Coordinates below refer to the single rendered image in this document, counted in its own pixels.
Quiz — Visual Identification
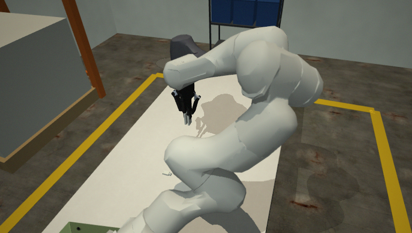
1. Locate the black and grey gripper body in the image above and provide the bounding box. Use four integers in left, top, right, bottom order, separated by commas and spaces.
176, 83, 196, 100

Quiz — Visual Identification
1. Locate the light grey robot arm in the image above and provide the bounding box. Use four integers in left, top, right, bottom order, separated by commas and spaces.
107, 26, 324, 233

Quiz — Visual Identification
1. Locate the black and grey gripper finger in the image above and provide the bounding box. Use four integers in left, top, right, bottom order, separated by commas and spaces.
185, 93, 201, 126
171, 90, 188, 125

